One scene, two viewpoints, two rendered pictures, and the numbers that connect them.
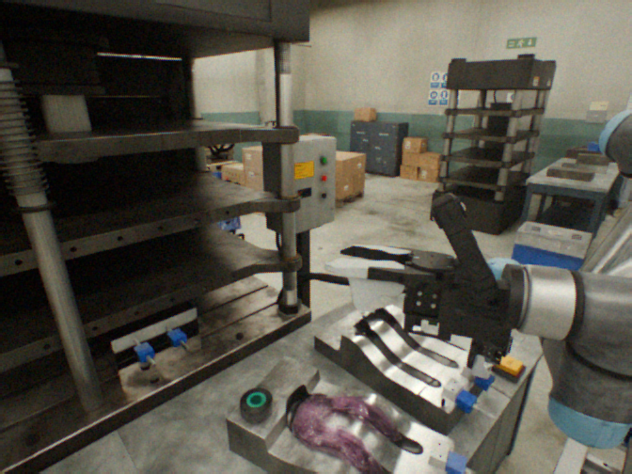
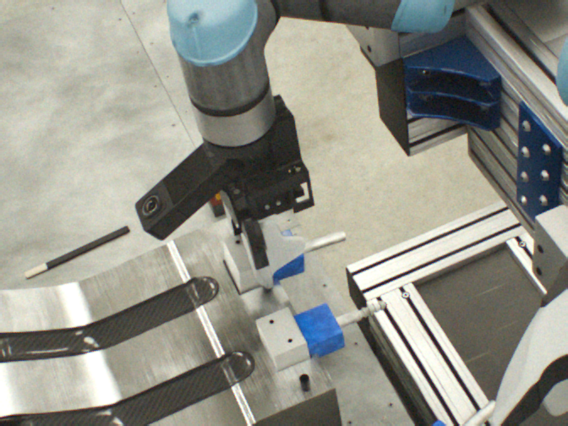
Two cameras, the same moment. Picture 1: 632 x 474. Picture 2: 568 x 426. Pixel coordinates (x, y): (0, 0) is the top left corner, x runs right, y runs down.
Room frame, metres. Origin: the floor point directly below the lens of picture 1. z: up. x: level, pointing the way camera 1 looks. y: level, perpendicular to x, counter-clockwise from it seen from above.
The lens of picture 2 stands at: (0.40, 0.17, 1.82)
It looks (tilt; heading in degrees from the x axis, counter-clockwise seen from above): 49 degrees down; 300
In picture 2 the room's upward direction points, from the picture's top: 12 degrees counter-clockwise
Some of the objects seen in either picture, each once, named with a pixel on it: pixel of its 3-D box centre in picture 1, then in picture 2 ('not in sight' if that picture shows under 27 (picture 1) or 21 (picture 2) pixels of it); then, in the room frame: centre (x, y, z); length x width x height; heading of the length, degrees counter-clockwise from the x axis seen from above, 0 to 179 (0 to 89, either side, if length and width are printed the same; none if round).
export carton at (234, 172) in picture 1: (242, 178); not in sight; (6.07, 1.26, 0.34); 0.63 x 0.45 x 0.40; 48
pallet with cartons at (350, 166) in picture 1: (323, 176); not in sight; (6.08, -0.12, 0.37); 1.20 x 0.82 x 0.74; 56
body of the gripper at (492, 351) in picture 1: (492, 335); (254, 162); (0.80, -0.47, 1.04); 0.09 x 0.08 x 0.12; 44
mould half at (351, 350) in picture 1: (395, 350); (68, 396); (0.95, -0.26, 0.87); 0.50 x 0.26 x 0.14; 44
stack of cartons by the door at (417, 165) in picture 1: (422, 159); not in sight; (7.48, -2.21, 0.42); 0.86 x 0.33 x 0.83; 48
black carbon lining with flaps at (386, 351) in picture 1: (399, 341); (72, 373); (0.94, -0.26, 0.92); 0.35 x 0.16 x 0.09; 44
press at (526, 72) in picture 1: (493, 143); not in sight; (5.08, -2.45, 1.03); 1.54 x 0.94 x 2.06; 138
